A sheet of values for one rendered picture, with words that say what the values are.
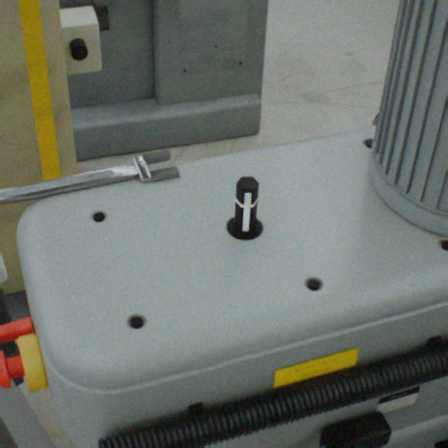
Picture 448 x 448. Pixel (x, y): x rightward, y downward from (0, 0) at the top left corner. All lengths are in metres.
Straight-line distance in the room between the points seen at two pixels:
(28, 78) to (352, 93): 2.13
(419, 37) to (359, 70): 3.84
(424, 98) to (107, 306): 0.35
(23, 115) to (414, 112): 2.11
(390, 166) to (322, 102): 3.47
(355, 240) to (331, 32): 4.11
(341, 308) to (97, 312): 0.22
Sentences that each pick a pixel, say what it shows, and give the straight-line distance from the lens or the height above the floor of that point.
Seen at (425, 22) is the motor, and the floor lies 2.10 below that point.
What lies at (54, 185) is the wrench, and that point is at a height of 1.90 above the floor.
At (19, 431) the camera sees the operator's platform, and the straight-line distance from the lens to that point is 2.51.
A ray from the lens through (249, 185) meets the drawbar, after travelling 0.81.
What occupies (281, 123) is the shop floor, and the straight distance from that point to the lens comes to 4.17.
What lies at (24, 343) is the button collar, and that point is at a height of 1.79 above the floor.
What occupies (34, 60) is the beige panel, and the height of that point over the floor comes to 1.04.
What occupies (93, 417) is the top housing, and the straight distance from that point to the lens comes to 0.80.
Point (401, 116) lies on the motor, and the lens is 0.84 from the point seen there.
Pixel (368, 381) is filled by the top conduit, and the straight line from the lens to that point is 0.85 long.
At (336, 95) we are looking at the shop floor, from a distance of 4.41.
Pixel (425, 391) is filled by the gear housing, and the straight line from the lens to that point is 1.01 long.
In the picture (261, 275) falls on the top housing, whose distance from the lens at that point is 0.81.
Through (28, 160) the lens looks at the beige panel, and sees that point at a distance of 2.93.
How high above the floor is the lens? 2.48
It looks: 43 degrees down
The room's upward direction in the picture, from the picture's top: 3 degrees clockwise
